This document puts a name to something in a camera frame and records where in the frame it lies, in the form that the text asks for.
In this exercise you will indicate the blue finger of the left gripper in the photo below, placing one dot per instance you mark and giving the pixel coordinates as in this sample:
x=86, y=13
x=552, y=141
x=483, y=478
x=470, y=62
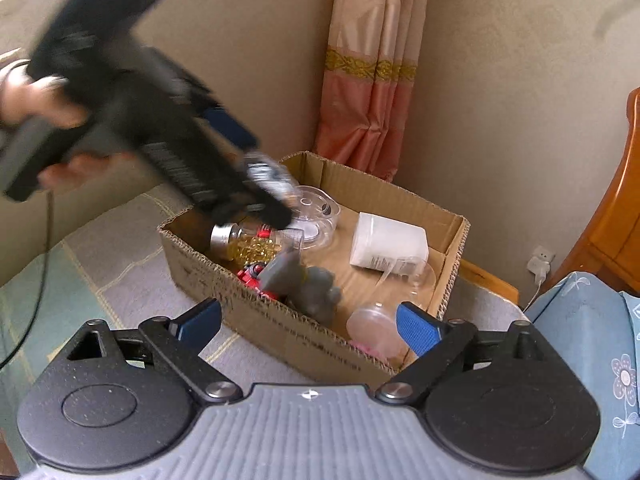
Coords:
x=230, y=128

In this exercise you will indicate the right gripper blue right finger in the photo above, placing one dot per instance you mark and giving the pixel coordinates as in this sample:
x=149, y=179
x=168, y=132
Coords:
x=440, y=349

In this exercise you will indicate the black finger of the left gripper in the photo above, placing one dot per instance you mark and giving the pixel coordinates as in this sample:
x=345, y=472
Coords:
x=258, y=205

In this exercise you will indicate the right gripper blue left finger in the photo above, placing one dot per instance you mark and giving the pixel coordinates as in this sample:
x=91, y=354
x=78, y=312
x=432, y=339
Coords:
x=176, y=345

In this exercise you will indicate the grey elephant figurine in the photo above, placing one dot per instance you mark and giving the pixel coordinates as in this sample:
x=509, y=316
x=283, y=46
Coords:
x=310, y=290

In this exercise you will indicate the person's left hand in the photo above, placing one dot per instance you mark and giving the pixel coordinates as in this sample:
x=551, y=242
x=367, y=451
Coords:
x=22, y=98

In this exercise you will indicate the glass jar yellow beads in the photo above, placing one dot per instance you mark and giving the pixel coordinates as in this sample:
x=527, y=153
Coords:
x=245, y=244

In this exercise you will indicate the clear plastic cup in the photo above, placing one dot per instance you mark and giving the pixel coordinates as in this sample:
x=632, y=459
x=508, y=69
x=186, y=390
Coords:
x=372, y=327

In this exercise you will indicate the clear round plastic container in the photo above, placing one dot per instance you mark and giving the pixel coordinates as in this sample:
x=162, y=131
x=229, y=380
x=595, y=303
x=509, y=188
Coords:
x=315, y=215

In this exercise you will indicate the red black toy in box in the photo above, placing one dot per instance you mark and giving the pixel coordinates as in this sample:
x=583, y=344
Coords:
x=249, y=276

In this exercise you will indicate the grey checked blanket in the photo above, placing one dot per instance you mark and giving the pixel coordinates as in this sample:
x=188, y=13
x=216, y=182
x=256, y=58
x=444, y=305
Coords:
x=113, y=268

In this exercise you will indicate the white plastic bottle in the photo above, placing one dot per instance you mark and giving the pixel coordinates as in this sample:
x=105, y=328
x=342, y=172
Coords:
x=383, y=244

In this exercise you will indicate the brown cardboard box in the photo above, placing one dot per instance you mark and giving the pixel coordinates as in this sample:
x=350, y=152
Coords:
x=297, y=312

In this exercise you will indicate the blue floral bedding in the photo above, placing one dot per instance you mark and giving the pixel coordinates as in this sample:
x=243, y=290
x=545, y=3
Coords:
x=596, y=331

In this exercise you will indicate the pink orange curtain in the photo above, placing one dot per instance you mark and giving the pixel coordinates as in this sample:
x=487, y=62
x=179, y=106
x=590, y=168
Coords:
x=371, y=63

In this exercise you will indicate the wooden bed headboard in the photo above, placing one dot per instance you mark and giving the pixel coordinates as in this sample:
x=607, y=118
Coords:
x=609, y=246

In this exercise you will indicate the white wall plug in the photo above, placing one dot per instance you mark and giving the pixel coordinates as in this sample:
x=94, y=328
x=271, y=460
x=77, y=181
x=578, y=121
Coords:
x=539, y=264

